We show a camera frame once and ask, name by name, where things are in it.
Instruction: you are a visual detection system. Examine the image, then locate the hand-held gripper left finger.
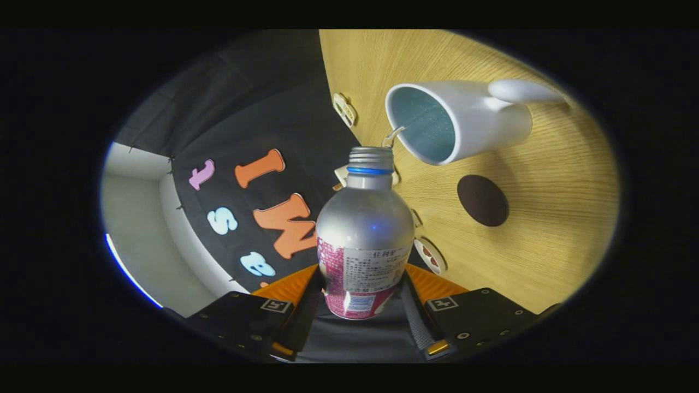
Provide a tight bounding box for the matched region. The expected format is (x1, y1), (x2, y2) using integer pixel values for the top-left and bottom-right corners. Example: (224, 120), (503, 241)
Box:
(186, 265), (323, 362)

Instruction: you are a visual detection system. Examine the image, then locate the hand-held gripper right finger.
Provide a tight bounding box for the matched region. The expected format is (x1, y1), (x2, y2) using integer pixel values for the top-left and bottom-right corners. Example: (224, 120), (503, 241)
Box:
(401, 264), (547, 360)

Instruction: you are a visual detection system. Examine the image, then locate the silver bottle with red label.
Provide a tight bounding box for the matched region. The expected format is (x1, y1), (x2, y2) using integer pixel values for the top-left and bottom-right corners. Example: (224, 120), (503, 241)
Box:
(316, 146), (416, 321)

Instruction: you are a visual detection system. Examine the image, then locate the dark brown round coaster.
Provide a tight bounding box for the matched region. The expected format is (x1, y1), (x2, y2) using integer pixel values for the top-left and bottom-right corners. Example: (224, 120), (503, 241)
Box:
(457, 174), (510, 228)

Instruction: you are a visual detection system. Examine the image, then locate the white cup with blue inside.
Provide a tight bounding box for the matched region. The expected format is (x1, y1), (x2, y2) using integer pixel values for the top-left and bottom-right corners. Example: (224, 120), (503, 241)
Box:
(385, 79), (571, 166)

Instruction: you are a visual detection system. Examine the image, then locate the white round plate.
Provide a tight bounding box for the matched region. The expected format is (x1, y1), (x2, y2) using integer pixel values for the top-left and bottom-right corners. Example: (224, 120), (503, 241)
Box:
(413, 236), (447, 275)

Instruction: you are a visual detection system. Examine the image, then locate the white toaster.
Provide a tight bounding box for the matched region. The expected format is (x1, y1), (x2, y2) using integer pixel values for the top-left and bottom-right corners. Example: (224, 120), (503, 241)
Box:
(333, 164), (402, 192)

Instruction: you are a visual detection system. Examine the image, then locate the wooden table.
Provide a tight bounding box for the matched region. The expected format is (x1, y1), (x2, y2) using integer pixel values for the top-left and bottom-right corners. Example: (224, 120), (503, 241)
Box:
(319, 29), (620, 314)

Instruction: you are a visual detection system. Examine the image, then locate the small white divided dish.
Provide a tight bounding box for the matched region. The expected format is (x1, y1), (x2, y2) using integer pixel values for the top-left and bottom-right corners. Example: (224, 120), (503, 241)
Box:
(332, 92), (358, 128)

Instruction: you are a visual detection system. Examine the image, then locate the black backdrop cloth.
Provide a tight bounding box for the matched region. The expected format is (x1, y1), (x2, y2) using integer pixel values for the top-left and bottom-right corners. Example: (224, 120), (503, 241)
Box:
(112, 29), (426, 364)

